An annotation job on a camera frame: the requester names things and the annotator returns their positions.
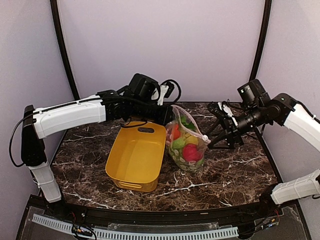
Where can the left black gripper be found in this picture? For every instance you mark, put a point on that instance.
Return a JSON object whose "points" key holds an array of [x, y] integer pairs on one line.
{"points": [[164, 119]]}

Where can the white slotted cable duct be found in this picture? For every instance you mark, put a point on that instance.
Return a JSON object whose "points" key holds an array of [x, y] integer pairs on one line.
{"points": [[117, 231]]}

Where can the black frame post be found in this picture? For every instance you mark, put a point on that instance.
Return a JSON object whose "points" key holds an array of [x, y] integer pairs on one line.
{"points": [[62, 48], [261, 39]]}

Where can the yellow plastic basket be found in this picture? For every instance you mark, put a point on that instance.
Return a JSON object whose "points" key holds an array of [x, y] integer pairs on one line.
{"points": [[135, 159]]}

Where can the clear zip top bag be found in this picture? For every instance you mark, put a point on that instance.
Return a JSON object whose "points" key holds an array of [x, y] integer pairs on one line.
{"points": [[177, 155]]}

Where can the yellow toy lemon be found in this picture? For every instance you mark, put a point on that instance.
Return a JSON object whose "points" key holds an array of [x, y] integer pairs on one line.
{"points": [[191, 139]]}

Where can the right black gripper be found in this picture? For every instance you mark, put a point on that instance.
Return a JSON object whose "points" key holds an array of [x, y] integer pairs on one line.
{"points": [[231, 133]]}

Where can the red toy tomato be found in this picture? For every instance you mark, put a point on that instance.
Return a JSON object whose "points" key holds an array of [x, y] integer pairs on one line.
{"points": [[191, 154]]}

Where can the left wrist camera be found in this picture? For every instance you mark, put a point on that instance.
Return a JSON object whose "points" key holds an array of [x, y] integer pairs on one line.
{"points": [[141, 87]]}

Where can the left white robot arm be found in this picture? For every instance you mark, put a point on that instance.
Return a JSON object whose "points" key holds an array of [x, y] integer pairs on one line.
{"points": [[104, 106]]}

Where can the left black frame post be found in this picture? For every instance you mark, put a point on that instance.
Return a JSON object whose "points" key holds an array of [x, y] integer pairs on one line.
{"points": [[62, 48]]}

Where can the right black frame post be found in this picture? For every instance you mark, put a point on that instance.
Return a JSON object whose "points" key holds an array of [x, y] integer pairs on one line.
{"points": [[261, 39]]}

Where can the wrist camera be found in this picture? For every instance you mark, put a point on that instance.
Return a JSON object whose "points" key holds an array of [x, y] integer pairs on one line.
{"points": [[141, 87], [253, 94]]}

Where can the orange toy carrot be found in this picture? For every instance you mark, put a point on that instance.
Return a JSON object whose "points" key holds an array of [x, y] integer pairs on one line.
{"points": [[183, 126]]}

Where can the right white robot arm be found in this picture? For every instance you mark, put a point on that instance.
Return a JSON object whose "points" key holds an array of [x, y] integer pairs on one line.
{"points": [[292, 135]]}

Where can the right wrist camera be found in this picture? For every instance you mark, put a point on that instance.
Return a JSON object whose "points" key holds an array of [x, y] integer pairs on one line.
{"points": [[253, 94]]}

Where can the black front rail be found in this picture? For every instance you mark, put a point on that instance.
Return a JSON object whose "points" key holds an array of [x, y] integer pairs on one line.
{"points": [[242, 214]]}

